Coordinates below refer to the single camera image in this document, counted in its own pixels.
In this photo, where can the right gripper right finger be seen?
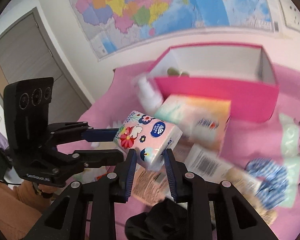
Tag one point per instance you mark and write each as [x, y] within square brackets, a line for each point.
[235, 217]

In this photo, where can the white wet wipes pack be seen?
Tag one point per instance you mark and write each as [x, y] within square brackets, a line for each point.
[212, 168]

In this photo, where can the left forearm orange sleeve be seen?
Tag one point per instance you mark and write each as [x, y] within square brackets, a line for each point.
[20, 208]

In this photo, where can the white wall socket panel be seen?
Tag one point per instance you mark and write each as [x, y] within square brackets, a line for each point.
[291, 15]

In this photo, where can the person's left hand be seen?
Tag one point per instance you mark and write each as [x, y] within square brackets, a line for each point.
[47, 192]

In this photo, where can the pink storage box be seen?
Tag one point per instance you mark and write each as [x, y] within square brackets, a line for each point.
[240, 72]

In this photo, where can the pink printed bedsheet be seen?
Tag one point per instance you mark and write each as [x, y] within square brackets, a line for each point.
[243, 141]

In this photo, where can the blue gingham scrunchie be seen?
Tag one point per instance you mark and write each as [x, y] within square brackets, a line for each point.
[272, 190]

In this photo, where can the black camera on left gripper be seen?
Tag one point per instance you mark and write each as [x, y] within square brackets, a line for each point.
[26, 110]

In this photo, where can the pink floral tissue pack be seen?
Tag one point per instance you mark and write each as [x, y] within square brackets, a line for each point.
[149, 137]

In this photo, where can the white pump bottle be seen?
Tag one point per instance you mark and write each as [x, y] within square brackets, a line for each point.
[150, 97]

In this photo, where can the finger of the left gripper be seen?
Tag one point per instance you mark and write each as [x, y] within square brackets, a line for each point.
[96, 158]
[99, 135]

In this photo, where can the black cloth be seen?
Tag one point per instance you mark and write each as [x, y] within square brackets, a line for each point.
[165, 220]

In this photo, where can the green frog plush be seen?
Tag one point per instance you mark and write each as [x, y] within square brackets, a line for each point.
[176, 72]

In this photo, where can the tan teddy bear plush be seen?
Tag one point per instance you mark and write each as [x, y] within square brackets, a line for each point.
[269, 216]

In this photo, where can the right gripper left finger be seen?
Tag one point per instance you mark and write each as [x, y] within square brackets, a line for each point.
[92, 204]

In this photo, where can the colourful wall map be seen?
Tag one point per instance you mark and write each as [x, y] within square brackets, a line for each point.
[114, 25]

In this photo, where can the pastel tissue pack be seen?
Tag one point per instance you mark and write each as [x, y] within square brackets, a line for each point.
[202, 120]

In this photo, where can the grey door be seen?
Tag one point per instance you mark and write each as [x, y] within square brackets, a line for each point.
[26, 52]

